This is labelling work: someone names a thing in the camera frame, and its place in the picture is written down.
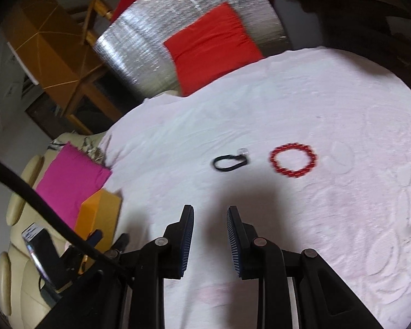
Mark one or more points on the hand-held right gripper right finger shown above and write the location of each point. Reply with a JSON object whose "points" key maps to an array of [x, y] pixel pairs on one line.
{"points": [[233, 243]]}

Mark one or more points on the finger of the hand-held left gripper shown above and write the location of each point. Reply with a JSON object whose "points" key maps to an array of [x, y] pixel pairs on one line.
{"points": [[120, 241], [96, 238]]}

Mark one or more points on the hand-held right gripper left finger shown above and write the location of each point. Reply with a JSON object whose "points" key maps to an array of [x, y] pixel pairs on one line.
{"points": [[188, 240]]}

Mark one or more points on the orange cardboard box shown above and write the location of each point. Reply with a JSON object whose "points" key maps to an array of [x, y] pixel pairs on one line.
{"points": [[99, 209]]}

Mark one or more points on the cream sofa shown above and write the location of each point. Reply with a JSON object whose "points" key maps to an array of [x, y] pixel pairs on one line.
{"points": [[20, 209]]}

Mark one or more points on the magenta cushion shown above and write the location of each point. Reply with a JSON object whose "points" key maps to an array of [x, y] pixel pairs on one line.
{"points": [[72, 178]]}

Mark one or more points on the patterned cloth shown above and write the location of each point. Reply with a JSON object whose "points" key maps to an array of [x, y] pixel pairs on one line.
{"points": [[92, 150]]}

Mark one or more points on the pale pink towel blanket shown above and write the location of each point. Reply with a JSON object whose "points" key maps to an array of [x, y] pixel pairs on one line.
{"points": [[294, 109]]}

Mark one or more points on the wooden table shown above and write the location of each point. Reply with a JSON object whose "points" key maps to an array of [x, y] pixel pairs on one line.
{"points": [[48, 48]]}

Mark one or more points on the silver foil mat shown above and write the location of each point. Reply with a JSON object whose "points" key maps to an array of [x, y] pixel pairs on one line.
{"points": [[140, 41]]}

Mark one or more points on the wooden chair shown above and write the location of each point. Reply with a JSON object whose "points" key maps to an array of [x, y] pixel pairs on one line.
{"points": [[97, 3]]}

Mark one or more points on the dark wooden shelf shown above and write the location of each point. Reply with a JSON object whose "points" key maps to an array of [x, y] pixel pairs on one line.
{"points": [[346, 10]]}

